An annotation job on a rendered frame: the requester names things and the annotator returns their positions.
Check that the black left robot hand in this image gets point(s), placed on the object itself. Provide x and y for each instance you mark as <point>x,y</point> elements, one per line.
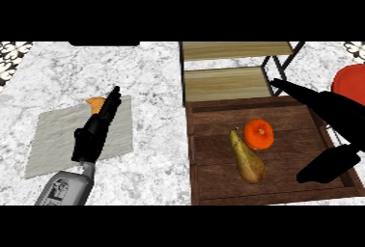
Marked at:
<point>98,128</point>

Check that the dark brown wooden tray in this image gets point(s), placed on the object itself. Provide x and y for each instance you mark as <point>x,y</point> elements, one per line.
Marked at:
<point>275,160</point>

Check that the green-brown pear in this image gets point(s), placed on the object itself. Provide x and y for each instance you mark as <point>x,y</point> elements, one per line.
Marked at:
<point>249,159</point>

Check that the black appliance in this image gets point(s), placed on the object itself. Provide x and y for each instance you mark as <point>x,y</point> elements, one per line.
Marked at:
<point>104,43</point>

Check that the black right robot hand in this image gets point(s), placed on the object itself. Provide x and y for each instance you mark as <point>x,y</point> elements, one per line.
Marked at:
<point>333,112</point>

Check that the orange round squash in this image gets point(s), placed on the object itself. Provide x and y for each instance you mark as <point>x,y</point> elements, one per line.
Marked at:
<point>259,134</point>

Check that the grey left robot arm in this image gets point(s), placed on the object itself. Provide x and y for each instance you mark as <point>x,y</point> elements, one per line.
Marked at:
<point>67,188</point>

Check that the small orange food item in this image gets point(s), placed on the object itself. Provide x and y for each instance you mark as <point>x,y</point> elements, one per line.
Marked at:
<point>97,103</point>

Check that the red round object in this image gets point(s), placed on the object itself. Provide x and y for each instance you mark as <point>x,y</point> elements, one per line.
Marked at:
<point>352,83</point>

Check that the grey placemat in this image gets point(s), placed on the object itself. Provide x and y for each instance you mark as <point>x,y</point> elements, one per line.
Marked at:
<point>71,135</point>

